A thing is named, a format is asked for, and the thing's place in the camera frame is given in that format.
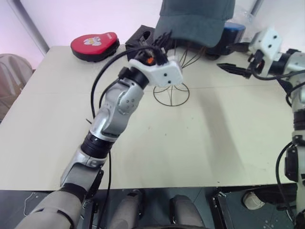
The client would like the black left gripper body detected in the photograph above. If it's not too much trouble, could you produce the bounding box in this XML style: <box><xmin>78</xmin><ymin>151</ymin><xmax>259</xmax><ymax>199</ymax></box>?
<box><xmin>152</xmin><ymin>30</ymin><xmax>173</xmax><ymax>51</ymax></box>

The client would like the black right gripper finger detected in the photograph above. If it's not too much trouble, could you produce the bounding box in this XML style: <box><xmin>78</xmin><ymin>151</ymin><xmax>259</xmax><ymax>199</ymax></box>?
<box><xmin>225</xmin><ymin>42</ymin><xmax>251</xmax><ymax>52</ymax></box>
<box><xmin>216</xmin><ymin>62</ymin><xmax>252</xmax><ymax>79</ymax></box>

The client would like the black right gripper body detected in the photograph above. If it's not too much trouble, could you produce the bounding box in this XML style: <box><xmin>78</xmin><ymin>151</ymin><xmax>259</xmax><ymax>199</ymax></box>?
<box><xmin>246</xmin><ymin>51</ymin><xmax>266</xmax><ymax>77</ymax></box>

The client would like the dark green cap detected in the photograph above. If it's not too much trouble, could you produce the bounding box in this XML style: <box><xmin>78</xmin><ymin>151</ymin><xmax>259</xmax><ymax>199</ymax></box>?
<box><xmin>154</xmin><ymin>0</ymin><xmax>235</xmax><ymax>48</ymax></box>

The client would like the blue and black cylindrical device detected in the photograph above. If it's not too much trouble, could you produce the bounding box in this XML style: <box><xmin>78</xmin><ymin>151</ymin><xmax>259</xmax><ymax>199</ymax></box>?
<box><xmin>205</xmin><ymin>21</ymin><xmax>249</xmax><ymax>57</ymax></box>

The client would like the black tissue box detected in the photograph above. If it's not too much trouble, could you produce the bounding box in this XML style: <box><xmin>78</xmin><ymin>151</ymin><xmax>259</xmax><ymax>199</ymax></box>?
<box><xmin>125</xmin><ymin>24</ymin><xmax>156</xmax><ymax>52</ymax></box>

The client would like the clear plastic wrap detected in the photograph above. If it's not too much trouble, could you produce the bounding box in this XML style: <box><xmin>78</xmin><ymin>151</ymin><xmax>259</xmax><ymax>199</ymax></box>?
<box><xmin>232</xmin><ymin>4</ymin><xmax>259</xmax><ymax>27</ymax></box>

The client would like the red heart-shaped padded case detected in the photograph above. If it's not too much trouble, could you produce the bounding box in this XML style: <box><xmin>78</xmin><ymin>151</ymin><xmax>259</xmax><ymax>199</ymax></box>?
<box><xmin>70</xmin><ymin>31</ymin><xmax>121</xmax><ymax>63</ymax></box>

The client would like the white round caster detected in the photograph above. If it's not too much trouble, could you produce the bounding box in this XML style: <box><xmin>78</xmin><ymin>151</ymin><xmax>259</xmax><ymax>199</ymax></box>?
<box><xmin>242</xmin><ymin>191</ymin><xmax>265</xmax><ymax>210</ymax></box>

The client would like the gray rounded shape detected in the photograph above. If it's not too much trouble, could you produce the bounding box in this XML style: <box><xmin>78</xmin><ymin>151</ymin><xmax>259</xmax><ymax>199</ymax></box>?
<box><xmin>110</xmin><ymin>189</ymin><xmax>146</xmax><ymax>229</ymax></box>
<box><xmin>169</xmin><ymin>194</ymin><xmax>204</xmax><ymax>229</ymax></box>

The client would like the brown fabric chair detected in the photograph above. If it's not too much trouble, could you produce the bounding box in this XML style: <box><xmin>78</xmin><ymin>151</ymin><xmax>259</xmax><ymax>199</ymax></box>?
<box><xmin>0</xmin><ymin>53</ymin><xmax>33</xmax><ymax>121</ymax></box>

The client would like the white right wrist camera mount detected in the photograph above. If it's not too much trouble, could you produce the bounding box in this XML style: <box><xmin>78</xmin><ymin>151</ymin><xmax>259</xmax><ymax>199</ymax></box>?
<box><xmin>249</xmin><ymin>27</ymin><xmax>284</xmax><ymax>72</ymax></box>

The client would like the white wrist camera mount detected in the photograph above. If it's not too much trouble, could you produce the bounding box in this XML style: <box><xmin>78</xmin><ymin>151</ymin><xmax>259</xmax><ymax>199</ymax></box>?
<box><xmin>128</xmin><ymin>55</ymin><xmax>184</xmax><ymax>87</ymax></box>
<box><xmin>249</xmin><ymin>27</ymin><xmax>284</xmax><ymax>72</ymax></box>

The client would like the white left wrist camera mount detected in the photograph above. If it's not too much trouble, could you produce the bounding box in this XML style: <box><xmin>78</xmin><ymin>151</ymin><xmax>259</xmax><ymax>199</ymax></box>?
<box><xmin>128</xmin><ymin>55</ymin><xmax>184</xmax><ymax>87</ymax></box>

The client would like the wire hat stand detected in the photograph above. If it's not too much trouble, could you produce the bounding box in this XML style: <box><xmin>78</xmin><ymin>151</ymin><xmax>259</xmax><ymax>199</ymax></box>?
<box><xmin>153</xmin><ymin>39</ymin><xmax>208</xmax><ymax>107</ymax></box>

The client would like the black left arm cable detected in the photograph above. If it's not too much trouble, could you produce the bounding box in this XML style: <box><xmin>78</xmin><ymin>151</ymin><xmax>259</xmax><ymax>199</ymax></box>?
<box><xmin>85</xmin><ymin>45</ymin><xmax>167</xmax><ymax>229</ymax></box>

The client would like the gray window frame post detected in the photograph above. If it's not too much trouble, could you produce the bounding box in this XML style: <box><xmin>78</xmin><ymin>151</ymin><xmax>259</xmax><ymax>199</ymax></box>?
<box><xmin>8</xmin><ymin>0</ymin><xmax>51</xmax><ymax>57</ymax></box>

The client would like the black metal table frame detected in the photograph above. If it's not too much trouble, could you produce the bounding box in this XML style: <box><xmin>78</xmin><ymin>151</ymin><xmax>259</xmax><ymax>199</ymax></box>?
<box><xmin>211</xmin><ymin>188</ymin><xmax>233</xmax><ymax>229</ymax></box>

